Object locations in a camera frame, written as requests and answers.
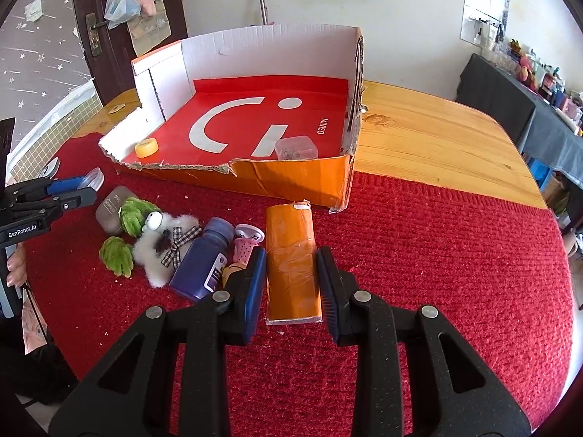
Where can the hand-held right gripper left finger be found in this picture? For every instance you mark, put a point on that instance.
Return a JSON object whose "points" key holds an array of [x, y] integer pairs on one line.
{"points": [[253, 296]]}

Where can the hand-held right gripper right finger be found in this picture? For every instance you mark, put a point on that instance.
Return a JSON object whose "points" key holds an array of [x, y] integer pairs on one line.
{"points": [[325, 296]]}

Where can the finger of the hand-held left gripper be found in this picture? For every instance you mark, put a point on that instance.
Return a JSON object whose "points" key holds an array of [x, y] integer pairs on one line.
{"points": [[77, 199], [66, 185]]}

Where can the clear round lid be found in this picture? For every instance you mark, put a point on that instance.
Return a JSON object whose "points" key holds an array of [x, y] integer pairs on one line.
{"points": [[94, 177]]}

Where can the grey tin box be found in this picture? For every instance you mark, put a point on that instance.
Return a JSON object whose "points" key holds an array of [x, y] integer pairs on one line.
{"points": [[108, 211]]}

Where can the pink doll figurine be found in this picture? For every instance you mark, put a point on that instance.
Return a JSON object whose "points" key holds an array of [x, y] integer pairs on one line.
{"points": [[243, 246]]}

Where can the orange packet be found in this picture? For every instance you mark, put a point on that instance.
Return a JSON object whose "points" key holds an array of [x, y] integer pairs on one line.
{"points": [[291, 255]]}

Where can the green plush piece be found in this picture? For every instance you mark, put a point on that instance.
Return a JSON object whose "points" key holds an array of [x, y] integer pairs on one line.
{"points": [[132, 216], [116, 257]]}

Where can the purple bottle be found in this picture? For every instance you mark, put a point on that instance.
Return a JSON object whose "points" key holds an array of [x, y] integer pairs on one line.
{"points": [[200, 259]]}

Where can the orange white cardboard box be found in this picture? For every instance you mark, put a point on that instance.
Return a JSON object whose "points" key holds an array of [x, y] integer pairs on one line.
{"points": [[273, 59]]}

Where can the person's left hand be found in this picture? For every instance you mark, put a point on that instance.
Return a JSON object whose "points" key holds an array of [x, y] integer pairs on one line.
{"points": [[17, 266]]}

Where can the small white grey object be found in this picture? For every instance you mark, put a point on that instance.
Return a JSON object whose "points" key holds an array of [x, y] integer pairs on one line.
{"points": [[48, 167]]}

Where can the yellow tape roll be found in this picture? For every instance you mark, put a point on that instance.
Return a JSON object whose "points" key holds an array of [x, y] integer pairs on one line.
{"points": [[146, 148]]}

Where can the small beige paper scrap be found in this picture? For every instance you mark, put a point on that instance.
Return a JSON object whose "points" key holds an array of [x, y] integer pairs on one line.
{"points": [[116, 108]]}

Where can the white plush toy with bow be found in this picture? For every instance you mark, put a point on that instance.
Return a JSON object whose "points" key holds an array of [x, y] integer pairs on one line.
{"points": [[152, 255]]}

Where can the small clear plastic box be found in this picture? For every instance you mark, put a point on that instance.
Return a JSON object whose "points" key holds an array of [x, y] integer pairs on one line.
{"points": [[296, 148]]}

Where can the grey starry curtain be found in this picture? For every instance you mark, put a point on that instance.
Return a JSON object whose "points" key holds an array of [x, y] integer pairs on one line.
{"points": [[41, 32]]}

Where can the hanging beige cloth bag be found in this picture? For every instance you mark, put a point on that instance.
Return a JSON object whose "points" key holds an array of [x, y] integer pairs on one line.
{"points": [[150, 34]]}

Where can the hanging clear plastic bag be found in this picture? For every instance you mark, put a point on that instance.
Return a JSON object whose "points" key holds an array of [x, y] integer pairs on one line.
{"points": [[120, 9]]}

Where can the dark brown door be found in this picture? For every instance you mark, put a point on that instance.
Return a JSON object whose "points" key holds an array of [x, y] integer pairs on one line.
{"points": [[173, 22]]}

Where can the table with blue-grey cloth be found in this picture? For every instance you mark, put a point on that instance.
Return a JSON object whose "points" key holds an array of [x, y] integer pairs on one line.
{"points": [[555, 136]]}

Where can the cluttered blue-cloth table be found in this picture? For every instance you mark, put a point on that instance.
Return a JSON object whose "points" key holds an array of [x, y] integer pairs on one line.
{"points": [[533, 73]]}

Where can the wall mirror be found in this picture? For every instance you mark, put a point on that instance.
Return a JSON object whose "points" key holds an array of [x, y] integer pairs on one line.
{"points": [[483, 4]]}

